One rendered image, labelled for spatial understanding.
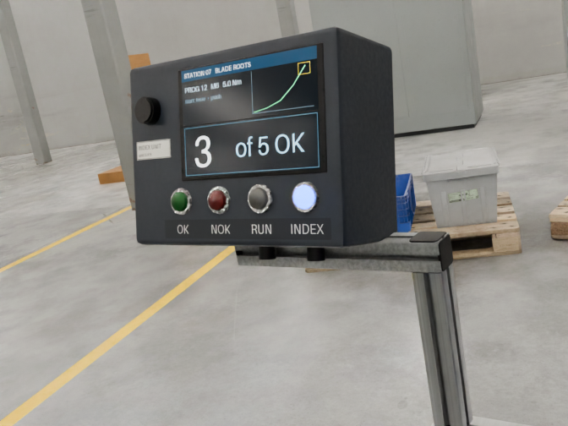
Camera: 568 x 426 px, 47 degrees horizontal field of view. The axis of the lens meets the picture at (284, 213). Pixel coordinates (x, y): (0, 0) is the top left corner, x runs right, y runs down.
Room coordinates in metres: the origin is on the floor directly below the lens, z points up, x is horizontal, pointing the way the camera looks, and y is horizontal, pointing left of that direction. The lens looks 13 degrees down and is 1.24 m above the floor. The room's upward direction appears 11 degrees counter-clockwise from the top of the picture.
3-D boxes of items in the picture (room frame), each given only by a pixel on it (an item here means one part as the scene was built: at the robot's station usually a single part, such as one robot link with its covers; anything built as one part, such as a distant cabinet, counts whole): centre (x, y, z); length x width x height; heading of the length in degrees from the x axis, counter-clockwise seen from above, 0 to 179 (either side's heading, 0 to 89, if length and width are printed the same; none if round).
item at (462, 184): (3.72, -1.06, 0.31); 0.60 x 0.42 x 0.33; 163
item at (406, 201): (3.87, -0.58, 0.25); 0.60 x 0.41 x 0.22; 163
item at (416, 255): (0.63, -0.04, 1.04); 0.24 x 0.03 x 0.03; 54
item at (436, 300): (0.57, -0.13, 0.96); 0.03 x 0.03 x 0.20; 54
